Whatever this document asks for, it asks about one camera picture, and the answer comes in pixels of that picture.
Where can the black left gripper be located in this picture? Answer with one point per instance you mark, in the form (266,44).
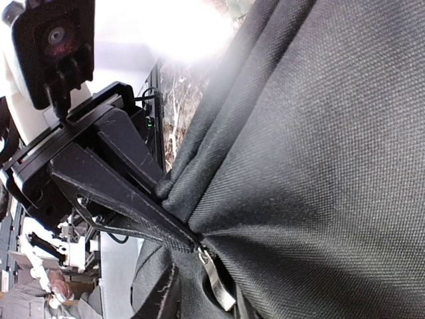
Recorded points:
(88,155)

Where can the black student backpack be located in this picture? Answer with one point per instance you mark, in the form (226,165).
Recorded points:
(302,172)

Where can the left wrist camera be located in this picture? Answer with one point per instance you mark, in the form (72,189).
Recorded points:
(48,48)

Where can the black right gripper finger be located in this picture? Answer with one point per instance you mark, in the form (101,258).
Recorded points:
(164,299)

